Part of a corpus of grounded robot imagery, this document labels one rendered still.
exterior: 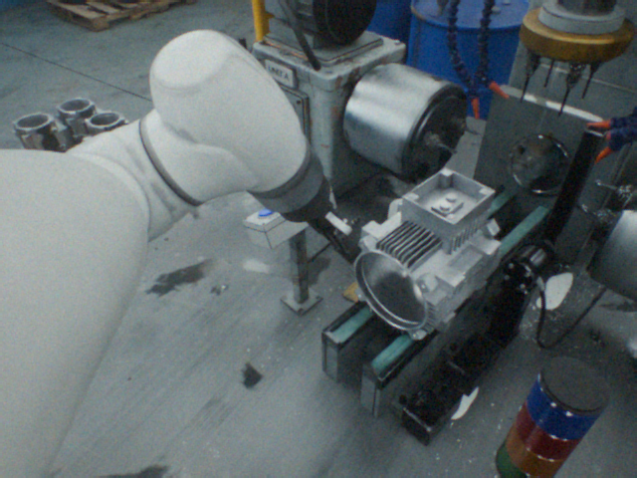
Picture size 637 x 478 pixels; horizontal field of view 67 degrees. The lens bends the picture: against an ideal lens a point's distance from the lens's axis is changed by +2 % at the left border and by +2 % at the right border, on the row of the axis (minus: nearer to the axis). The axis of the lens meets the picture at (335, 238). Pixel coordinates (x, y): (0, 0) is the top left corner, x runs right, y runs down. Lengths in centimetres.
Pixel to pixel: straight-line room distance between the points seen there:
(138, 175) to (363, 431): 62
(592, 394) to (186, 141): 43
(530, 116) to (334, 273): 55
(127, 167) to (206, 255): 76
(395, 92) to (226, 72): 73
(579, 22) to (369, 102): 44
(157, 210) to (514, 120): 87
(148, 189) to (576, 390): 44
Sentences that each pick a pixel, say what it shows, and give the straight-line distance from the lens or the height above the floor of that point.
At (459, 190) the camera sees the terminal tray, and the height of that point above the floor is 112.
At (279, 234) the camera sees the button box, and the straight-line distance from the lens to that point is 87.
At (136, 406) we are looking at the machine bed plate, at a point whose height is 80.
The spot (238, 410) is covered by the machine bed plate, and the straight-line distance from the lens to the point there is 95.
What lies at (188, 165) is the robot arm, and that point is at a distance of 47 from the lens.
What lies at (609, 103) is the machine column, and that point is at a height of 114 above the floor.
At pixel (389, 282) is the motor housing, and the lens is 91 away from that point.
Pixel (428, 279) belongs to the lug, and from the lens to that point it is 74.
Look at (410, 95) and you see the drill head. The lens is 110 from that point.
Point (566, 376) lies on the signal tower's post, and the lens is 52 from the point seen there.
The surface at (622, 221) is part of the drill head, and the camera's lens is 93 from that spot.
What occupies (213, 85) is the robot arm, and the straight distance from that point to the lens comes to 42.
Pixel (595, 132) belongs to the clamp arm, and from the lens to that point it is 84.
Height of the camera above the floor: 162
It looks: 42 degrees down
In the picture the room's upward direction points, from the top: straight up
